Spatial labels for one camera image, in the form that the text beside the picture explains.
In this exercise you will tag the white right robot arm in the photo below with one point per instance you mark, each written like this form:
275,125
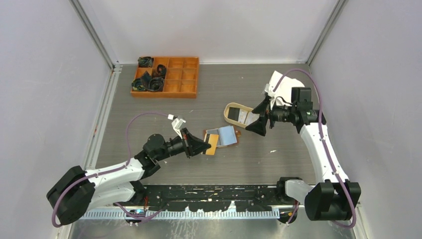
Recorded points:
334,197

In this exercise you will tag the gold card black stripe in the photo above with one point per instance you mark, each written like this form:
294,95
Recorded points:
212,140

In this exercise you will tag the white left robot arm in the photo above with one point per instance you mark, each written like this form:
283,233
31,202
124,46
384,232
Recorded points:
79,190

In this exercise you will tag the orange wooden compartment organizer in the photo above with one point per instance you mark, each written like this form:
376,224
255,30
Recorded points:
181,80

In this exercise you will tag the orange leather card holder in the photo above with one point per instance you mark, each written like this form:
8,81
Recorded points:
228,135

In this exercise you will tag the beige oval tray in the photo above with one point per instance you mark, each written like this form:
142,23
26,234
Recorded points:
236,105

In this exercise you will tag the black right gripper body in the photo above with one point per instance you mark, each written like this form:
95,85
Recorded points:
280,113

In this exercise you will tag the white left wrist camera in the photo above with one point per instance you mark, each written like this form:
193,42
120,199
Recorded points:
177,123

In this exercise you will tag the silver VIP card in tray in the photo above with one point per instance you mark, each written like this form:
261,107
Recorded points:
251,118

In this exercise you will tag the black rolled belt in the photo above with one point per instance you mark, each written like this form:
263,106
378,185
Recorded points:
156,84
161,71

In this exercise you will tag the white bucket hat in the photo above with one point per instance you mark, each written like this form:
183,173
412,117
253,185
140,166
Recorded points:
285,86

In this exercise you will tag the dark rolled belt top-left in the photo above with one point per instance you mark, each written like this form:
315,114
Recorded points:
145,62

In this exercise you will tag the black rolled belt centre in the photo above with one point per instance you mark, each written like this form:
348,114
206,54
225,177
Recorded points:
161,71

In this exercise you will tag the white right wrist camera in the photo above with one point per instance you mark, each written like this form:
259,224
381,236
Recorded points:
275,98

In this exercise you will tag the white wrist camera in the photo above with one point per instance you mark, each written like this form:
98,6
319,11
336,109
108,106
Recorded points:
275,98
177,123

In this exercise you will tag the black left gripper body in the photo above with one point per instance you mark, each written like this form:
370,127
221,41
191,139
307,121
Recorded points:
189,149

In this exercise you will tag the black card in tray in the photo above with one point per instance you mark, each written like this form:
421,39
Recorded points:
233,113

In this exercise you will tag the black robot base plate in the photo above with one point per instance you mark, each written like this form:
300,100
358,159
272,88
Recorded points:
210,198

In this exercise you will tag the black rolled belt lower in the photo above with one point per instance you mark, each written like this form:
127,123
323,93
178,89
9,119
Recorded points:
156,84

